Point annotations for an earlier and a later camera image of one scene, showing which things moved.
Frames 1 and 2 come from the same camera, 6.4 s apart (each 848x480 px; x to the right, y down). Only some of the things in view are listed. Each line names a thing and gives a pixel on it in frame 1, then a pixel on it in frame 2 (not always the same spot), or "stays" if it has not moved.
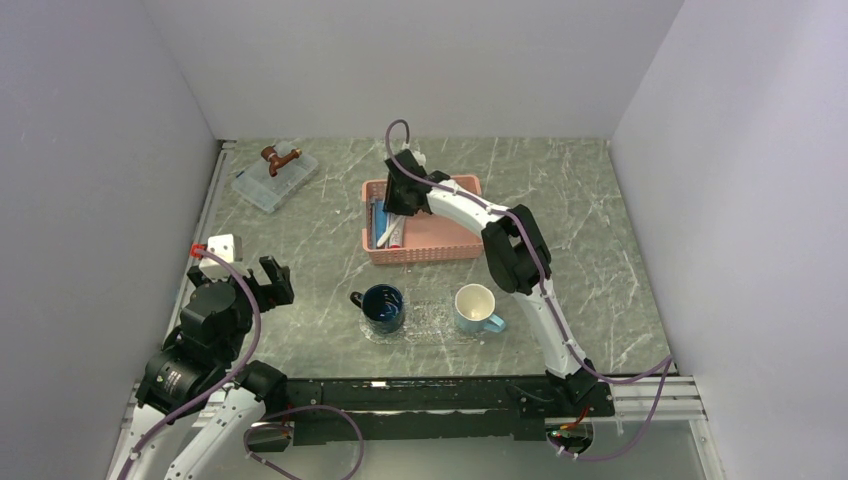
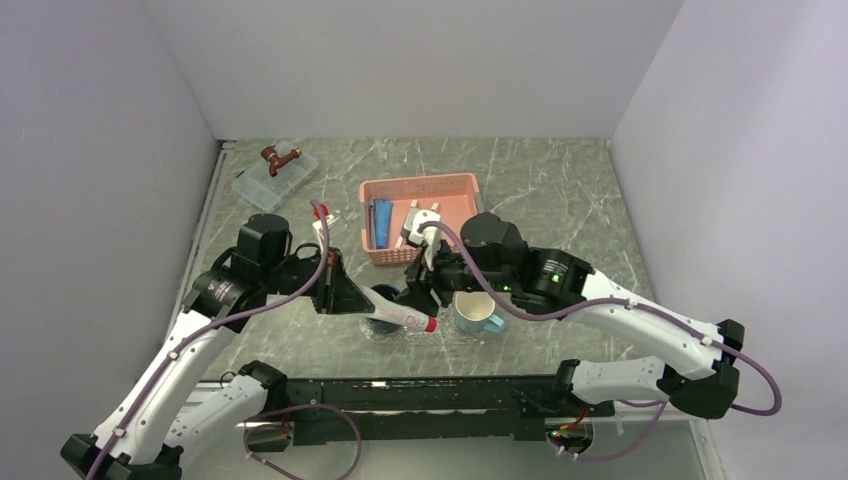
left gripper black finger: (278, 292) -> (343, 294)
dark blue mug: (383, 307) stays
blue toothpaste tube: (378, 222) stays
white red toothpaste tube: (396, 238) -> (396, 312)
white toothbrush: (389, 231) -> (398, 244)
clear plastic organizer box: (260, 188) stays
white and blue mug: (474, 307) stays
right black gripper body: (396, 201) -> (450, 275)
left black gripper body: (244, 298) -> (294, 273)
